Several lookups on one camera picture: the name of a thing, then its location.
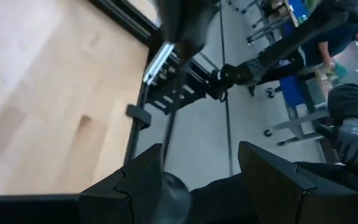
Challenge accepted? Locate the black slotted metal frame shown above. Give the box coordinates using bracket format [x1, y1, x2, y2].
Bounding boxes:
[146, 52, 226, 116]

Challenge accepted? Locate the person's hand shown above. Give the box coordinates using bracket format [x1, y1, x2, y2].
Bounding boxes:
[331, 117, 358, 166]

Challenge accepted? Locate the black candlestick holder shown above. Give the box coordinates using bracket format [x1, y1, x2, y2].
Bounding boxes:
[155, 0, 222, 224]

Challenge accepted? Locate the person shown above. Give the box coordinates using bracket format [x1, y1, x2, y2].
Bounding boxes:
[293, 83, 358, 192]
[221, 6, 358, 94]

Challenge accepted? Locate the blue panel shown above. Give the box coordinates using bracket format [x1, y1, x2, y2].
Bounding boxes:
[278, 74, 309, 108]

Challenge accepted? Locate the silver metal bracket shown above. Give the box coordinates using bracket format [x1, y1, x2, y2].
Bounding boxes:
[142, 42, 176, 85]

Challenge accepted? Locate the black table edge rail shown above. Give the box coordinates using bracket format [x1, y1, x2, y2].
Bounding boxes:
[87, 0, 165, 166]

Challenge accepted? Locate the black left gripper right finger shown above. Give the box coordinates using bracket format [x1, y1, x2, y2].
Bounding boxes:
[237, 141, 358, 224]

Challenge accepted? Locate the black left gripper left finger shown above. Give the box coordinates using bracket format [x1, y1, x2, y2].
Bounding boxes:
[0, 142, 168, 224]

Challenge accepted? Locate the grey desk leg with casters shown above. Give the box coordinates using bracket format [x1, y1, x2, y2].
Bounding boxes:
[262, 108, 332, 147]
[246, 12, 291, 44]

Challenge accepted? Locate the black table clamp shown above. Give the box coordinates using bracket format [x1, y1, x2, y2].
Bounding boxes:
[126, 104, 152, 130]

